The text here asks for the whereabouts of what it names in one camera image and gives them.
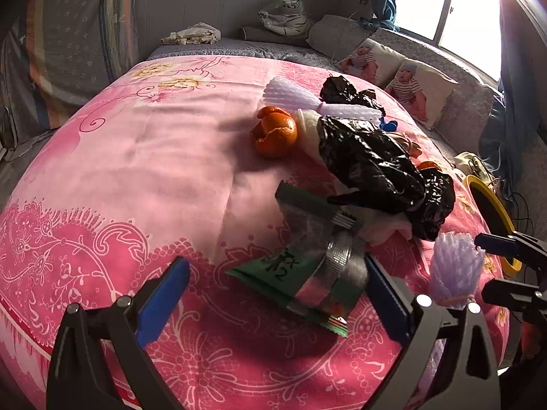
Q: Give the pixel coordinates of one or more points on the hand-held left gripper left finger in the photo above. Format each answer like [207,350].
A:
[164,299]

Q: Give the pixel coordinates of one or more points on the window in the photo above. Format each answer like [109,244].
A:
[461,13]

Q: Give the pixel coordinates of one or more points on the small black plastic bag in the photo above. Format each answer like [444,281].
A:
[346,92]

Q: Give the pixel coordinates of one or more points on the large black plastic bag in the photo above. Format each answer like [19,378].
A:
[371,166]

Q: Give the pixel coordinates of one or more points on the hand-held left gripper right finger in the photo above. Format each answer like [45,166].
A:
[386,299]

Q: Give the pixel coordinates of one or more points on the small tangerine peel piece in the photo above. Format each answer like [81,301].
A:
[428,165]

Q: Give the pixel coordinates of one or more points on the green snack packet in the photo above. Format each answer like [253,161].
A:
[299,282]

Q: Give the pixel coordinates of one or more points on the patterned fabric wardrobe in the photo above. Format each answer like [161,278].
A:
[72,30]

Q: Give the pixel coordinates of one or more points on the baby print pillow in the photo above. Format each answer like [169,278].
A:
[416,89]
[369,62]

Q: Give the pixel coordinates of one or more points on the pale green cloth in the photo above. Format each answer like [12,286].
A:
[468,160]

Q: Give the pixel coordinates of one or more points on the beige crumpled cloth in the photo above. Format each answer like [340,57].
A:
[192,34]

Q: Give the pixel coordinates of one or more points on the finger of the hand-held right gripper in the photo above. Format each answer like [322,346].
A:
[498,243]
[506,292]

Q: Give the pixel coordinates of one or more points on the pale crumpled paper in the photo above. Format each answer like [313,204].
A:
[380,228]

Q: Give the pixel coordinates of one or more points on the white foam fruit net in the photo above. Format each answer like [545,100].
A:
[295,94]

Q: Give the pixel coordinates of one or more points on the white tiger plush toy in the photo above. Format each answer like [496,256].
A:
[286,15]

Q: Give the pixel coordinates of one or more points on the grey cushion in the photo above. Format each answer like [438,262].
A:
[337,36]

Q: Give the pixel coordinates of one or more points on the dark grey pillow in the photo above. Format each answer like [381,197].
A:
[256,34]

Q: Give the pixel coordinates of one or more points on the purple foam fruit net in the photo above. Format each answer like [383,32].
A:
[455,264]

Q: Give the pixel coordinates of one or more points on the blue plastic piece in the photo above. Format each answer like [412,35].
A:
[388,125]

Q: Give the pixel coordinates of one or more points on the yellow-rimmed black bin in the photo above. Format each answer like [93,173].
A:
[491,209]

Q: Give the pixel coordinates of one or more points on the large tangerine peel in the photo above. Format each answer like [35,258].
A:
[275,134]

